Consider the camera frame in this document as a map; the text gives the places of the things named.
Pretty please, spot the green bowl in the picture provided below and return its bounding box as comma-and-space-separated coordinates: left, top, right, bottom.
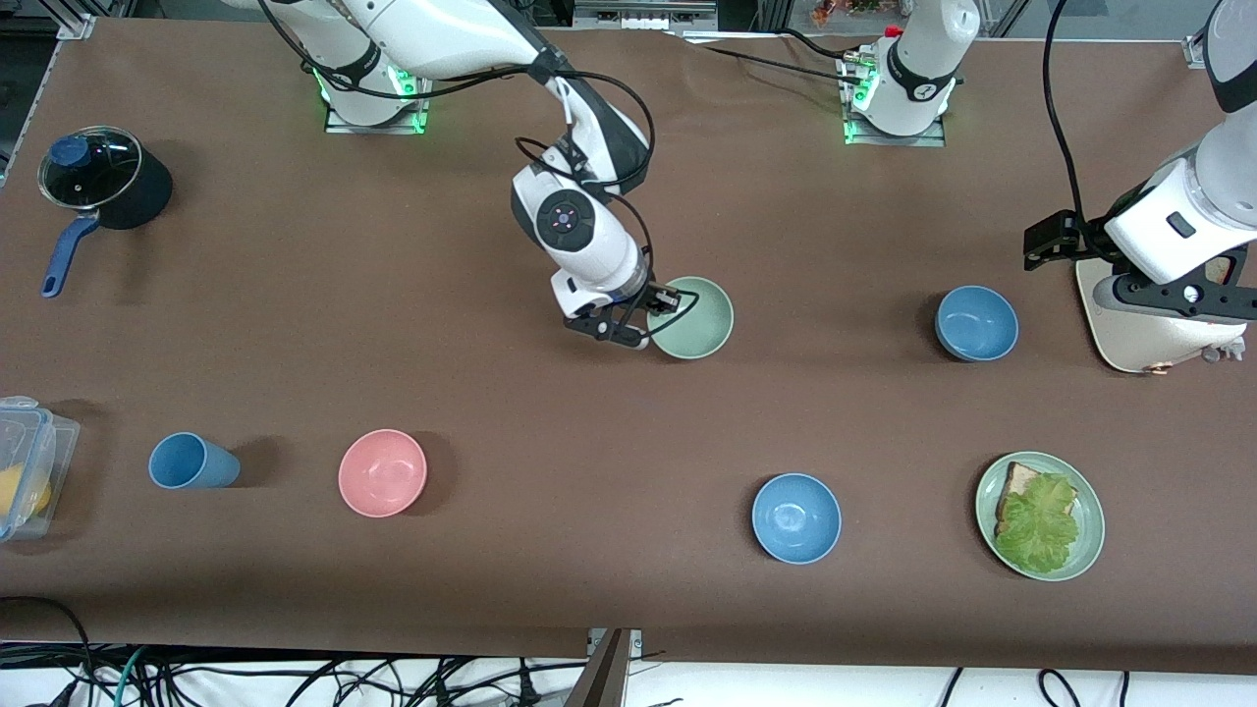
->
645, 276, 736, 360

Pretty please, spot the blue bowl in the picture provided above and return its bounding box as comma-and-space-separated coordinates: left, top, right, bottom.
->
751, 472, 843, 566
934, 285, 1020, 363

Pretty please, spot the pink bowl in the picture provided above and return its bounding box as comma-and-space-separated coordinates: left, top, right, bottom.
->
338, 428, 429, 518

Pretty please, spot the cream toaster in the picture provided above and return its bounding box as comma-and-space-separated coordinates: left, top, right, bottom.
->
1075, 250, 1250, 376

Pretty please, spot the white bread slice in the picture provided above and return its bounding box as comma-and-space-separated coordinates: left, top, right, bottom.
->
995, 462, 1079, 536

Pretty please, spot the green plate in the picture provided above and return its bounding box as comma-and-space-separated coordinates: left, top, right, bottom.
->
974, 451, 1107, 582

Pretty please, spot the grey equipment box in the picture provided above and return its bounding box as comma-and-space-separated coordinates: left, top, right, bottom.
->
573, 0, 720, 32

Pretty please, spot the green lettuce leaf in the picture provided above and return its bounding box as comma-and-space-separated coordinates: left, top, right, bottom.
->
994, 472, 1081, 575

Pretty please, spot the blue cup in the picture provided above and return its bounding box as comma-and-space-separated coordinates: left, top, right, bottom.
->
147, 432, 242, 490

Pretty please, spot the glass lid with blue knob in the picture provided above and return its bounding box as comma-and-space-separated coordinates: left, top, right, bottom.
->
37, 125, 144, 210

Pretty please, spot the clear plastic container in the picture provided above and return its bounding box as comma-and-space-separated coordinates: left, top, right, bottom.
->
0, 396, 82, 544

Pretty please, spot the yellow fruit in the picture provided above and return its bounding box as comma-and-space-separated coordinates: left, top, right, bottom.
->
0, 464, 52, 531

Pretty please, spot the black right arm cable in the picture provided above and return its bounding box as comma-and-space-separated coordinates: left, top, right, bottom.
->
257, 0, 702, 343

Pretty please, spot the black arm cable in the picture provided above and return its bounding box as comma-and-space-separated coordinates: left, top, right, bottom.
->
257, 0, 702, 343
1041, 0, 1093, 237

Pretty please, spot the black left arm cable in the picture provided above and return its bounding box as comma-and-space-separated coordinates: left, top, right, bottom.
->
1041, 0, 1093, 237

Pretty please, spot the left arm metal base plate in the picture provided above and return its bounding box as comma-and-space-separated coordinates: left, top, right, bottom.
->
843, 54, 949, 148

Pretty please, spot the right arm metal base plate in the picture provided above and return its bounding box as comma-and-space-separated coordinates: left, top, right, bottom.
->
324, 44, 433, 136

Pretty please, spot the black cable on table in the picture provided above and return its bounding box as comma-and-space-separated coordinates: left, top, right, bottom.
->
702, 27, 865, 89

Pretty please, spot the dark metal post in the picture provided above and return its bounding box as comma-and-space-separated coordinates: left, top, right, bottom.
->
565, 628, 631, 707

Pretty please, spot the black pot with blue handle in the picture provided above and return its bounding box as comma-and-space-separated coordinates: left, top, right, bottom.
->
39, 133, 175, 299

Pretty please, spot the teal cable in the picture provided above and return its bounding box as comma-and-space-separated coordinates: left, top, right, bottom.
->
116, 643, 148, 707

